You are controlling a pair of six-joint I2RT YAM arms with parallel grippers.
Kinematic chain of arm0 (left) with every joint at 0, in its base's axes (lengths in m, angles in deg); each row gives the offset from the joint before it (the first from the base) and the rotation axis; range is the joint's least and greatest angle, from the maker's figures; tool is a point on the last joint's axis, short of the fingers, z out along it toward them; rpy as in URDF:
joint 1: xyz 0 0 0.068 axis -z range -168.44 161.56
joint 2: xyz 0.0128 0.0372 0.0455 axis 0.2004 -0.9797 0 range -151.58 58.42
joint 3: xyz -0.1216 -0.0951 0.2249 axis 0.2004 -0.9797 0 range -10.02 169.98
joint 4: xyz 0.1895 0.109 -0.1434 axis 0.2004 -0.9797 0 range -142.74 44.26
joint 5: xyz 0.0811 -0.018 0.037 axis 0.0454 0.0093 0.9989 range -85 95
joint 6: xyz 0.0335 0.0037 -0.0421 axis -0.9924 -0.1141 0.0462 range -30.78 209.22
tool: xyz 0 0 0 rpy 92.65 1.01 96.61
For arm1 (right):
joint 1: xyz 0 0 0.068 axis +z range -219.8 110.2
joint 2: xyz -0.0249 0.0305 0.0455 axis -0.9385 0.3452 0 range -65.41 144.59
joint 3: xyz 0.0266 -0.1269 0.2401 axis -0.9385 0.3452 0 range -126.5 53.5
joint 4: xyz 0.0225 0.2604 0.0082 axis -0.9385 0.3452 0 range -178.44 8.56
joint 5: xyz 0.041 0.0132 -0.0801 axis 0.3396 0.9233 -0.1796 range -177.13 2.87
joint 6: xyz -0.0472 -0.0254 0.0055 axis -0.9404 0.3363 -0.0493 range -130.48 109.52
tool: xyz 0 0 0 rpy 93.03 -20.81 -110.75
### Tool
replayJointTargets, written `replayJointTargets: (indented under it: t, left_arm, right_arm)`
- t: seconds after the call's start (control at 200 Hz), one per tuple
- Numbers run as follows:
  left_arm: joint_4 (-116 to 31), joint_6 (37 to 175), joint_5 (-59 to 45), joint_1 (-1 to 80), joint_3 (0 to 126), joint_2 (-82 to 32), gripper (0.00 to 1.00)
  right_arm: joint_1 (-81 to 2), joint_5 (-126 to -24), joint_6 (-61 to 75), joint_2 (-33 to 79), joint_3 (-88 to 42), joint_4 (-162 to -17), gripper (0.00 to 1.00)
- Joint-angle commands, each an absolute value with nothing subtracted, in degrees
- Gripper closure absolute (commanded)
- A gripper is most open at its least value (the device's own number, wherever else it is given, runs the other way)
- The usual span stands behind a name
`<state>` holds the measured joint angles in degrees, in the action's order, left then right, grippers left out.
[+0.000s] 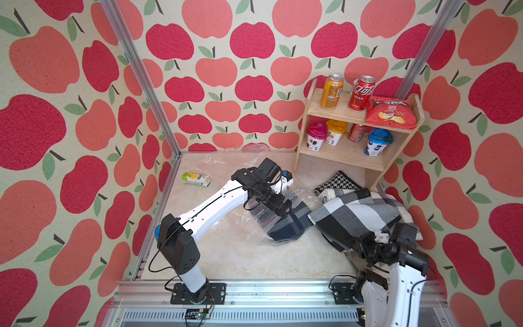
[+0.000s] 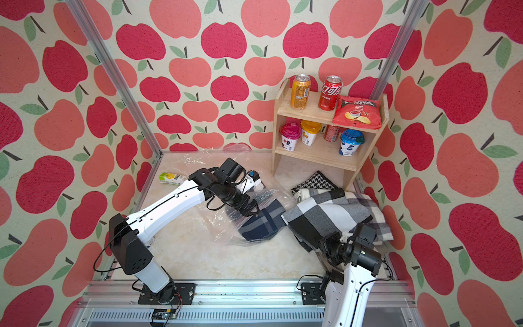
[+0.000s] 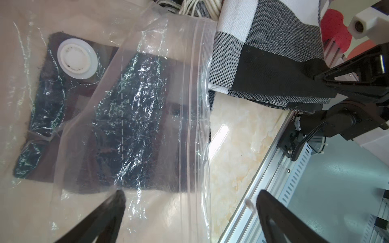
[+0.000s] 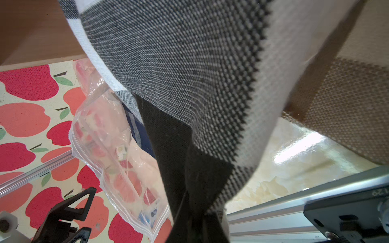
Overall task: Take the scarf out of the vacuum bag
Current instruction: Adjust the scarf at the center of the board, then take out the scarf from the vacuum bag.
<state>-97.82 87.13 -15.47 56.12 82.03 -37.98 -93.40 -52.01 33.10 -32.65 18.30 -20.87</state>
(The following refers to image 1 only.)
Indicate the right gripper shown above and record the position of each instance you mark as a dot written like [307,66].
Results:
[370,236]

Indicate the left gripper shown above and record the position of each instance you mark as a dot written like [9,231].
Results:
[276,206]

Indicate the clear plastic vacuum bag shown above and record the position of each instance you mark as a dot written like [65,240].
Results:
[262,218]

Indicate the black white check scarf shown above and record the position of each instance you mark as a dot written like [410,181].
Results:
[351,220]

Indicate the black white houndstooth scarf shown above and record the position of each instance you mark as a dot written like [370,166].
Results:
[339,181]

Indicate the navy blue plaid scarf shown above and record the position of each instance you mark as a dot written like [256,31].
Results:
[291,227]

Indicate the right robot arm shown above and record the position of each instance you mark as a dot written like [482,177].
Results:
[392,301]

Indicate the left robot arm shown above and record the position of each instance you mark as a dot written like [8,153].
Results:
[178,236]

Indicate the red chips bag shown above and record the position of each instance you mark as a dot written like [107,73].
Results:
[390,113]

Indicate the green white drink carton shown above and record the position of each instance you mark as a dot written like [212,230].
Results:
[196,179]

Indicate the pink lid cup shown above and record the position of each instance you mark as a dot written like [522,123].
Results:
[317,133]

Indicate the yellow lid cup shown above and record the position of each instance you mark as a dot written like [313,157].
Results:
[336,129]

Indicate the red can lower shelf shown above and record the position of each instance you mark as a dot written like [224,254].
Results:
[356,133]

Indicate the blue lid cup on table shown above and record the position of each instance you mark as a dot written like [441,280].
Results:
[157,233]

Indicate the blue lid cup on shelf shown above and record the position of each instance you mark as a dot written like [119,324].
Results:
[378,140]

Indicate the wooden two-tier shelf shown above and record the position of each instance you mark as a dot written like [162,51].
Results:
[349,152]

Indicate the orange drink can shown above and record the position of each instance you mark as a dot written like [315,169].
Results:
[333,88]

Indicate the red cola can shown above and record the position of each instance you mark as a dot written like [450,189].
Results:
[361,92]

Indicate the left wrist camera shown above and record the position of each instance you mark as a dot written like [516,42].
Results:
[285,181]

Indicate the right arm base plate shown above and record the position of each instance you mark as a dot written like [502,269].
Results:
[344,294]

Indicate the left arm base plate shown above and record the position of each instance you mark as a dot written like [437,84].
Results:
[210,294]

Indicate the aluminium front rail frame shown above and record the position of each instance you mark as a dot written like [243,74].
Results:
[245,303]

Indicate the right aluminium corner post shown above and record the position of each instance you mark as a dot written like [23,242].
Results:
[445,12]

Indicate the aluminium corner post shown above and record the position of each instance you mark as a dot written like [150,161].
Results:
[119,26]
[445,12]

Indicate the left aluminium corner post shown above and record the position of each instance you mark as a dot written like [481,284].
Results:
[119,26]

